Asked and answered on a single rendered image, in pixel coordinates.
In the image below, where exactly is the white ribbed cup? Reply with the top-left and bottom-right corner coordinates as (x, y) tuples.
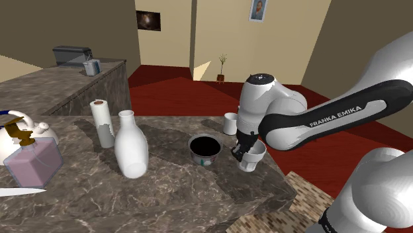
(238, 139), (268, 173)

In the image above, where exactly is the white plain mug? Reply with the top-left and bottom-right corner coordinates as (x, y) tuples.
(222, 112), (239, 136)

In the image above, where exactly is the potted twig plant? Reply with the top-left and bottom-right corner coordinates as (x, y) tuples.
(216, 53), (228, 84)

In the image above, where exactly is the white bottle vase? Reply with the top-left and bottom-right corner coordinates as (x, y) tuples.
(114, 109), (150, 180)

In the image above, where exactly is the white paper towel roll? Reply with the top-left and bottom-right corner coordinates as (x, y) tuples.
(89, 99), (116, 149)

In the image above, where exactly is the white and blue carton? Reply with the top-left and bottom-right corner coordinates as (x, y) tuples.
(83, 54), (103, 77)

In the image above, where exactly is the grey toaster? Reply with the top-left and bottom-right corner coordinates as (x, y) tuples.
(52, 45), (94, 68)

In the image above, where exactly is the pink spray bottle brown trigger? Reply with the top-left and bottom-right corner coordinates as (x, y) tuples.
(3, 116), (65, 189)

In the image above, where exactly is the white knife blade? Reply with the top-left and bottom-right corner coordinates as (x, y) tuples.
(0, 187), (47, 198)

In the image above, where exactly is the portrait wall picture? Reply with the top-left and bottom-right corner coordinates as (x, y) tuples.
(248, 0), (269, 23)

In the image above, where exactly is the dark wall picture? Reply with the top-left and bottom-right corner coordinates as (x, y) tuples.
(135, 9), (161, 32)

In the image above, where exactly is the white kettle with blue handle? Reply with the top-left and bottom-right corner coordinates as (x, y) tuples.
(0, 110), (60, 167)

